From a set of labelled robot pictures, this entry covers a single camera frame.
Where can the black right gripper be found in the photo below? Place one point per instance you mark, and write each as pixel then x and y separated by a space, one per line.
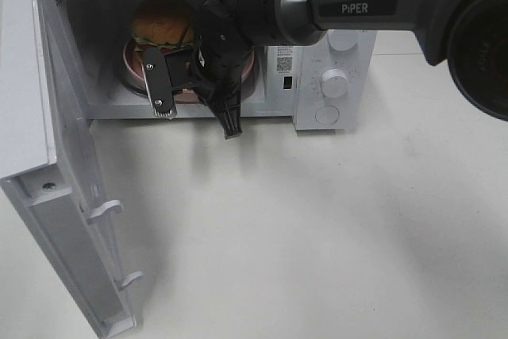
pixel 212 66

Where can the lower white dial knob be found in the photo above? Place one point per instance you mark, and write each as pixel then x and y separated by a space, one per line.
pixel 334 83

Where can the white warning label sticker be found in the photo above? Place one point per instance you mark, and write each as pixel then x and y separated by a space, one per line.
pixel 284 59

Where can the upper white dial knob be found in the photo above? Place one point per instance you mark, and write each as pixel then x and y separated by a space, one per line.
pixel 342 40

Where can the pink round plate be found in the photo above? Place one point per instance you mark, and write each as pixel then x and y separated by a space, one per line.
pixel 131 74

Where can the white dial knob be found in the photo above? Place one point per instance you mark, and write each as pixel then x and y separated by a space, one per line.
pixel 342 40
pixel 334 83

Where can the round white door button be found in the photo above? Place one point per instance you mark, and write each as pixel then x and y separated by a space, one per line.
pixel 327 115

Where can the white microwave oven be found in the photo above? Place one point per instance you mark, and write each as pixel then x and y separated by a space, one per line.
pixel 101 29

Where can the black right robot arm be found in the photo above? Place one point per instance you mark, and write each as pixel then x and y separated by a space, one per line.
pixel 469 35

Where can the toy hamburger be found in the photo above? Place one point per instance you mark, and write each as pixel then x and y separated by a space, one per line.
pixel 162 24

